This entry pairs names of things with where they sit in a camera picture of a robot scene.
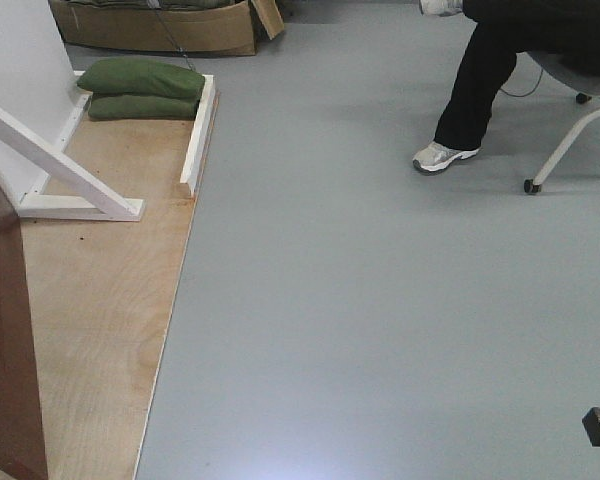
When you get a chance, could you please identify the lower green stacked sandbag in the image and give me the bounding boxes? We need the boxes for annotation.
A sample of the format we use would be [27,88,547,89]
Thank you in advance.
[88,95,199,120]

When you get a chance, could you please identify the white wooden door frame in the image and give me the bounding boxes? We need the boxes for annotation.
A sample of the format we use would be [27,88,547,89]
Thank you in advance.
[0,0,216,223]

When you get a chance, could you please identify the open brown cardboard box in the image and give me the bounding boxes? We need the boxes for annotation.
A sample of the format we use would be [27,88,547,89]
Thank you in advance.
[49,1,284,56]

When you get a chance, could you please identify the thin grey cable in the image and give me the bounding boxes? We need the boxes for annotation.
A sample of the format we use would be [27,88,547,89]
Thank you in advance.
[499,67,545,99]

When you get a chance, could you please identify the plywood door platform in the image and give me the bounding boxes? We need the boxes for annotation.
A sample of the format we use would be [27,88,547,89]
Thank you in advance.
[22,120,210,479]

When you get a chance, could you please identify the grey white office chair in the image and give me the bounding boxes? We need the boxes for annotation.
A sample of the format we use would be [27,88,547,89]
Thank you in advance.
[523,49,600,196]

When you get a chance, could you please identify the seated person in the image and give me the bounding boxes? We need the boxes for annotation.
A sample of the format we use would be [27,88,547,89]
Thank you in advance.
[413,0,600,174]

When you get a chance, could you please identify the green stacked sandbag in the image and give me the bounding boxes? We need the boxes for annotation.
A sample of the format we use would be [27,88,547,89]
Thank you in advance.
[77,57,206,99]
[88,95,199,120]

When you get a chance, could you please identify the upper green stacked sandbag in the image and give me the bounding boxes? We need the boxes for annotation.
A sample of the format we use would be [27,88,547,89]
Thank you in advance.
[77,57,206,99]

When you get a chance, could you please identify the dark red brown door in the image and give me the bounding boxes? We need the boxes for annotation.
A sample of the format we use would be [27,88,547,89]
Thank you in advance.
[0,187,48,479]

